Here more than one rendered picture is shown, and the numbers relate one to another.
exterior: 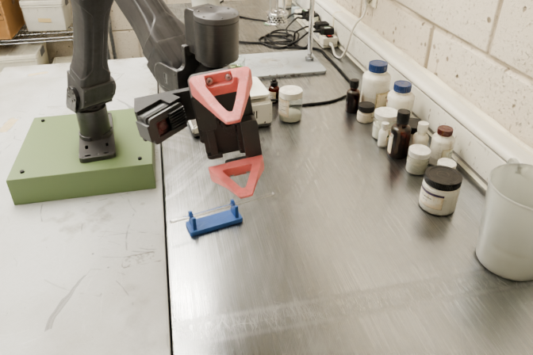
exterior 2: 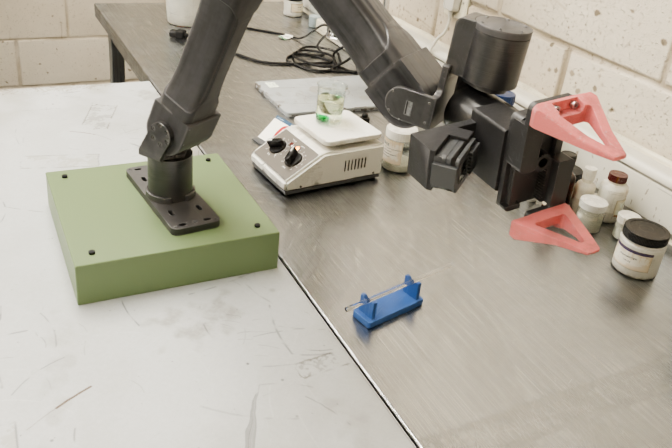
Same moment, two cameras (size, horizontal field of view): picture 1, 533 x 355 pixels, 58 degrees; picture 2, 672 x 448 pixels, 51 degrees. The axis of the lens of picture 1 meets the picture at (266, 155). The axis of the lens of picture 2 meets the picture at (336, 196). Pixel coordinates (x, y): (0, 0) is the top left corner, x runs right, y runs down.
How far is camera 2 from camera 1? 41 cm
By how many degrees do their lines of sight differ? 16
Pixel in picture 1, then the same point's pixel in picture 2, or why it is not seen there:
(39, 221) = (134, 325)
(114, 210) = (238, 302)
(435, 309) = not seen: outside the picture
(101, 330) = not seen: outside the picture
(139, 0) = (363, 3)
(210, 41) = (505, 60)
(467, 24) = (629, 47)
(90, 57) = (210, 79)
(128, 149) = (229, 213)
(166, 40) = (407, 57)
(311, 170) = (465, 234)
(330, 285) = (576, 372)
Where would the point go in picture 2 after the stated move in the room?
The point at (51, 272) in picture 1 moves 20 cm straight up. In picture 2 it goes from (205, 395) to (209, 239)
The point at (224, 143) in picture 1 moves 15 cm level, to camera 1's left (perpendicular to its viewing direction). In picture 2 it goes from (520, 189) to (374, 194)
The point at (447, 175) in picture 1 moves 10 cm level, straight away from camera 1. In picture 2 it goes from (652, 229) to (638, 199)
